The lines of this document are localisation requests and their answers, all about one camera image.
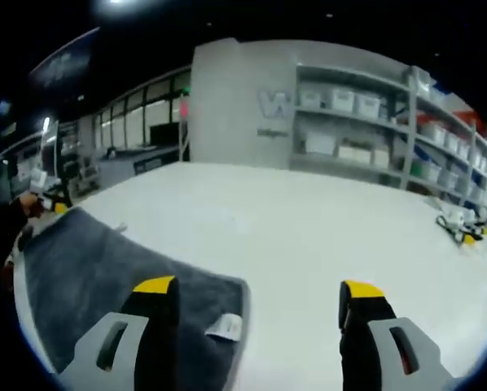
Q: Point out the grey towel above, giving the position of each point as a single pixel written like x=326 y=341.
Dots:
x=105 y=260

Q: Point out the person's left hand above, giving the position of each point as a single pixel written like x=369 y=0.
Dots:
x=27 y=205

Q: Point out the grey office desk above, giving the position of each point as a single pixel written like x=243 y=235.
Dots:
x=146 y=163

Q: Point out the small black monitor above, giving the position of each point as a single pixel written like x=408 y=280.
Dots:
x=164 y=134

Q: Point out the pink tag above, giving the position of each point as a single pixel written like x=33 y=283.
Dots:
x=184 y=109

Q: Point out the pile of spare gripper parts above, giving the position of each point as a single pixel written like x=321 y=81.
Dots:
x=459 y=226

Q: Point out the grey metal shelf unit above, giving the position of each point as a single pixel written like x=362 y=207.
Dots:
x=410 y=122

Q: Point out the row of white storage bins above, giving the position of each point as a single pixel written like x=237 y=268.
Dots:
x=343 y=99

